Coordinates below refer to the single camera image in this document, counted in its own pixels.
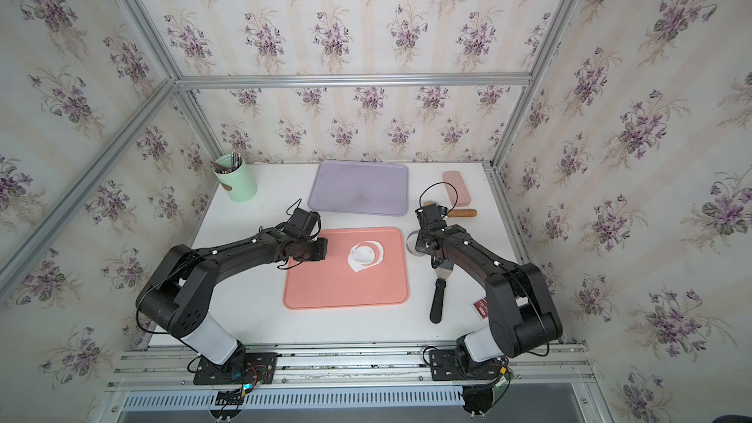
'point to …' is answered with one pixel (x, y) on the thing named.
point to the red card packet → (482, 307)
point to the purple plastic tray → (367, 187)
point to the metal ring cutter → (407, 245)
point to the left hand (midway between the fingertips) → (329, 253)
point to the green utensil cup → (231, 171)
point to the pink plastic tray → (330, 284)
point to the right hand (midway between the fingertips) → (431, 243)
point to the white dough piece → (365, 255)
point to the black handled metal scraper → (443, 272)
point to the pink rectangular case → (462, 191)
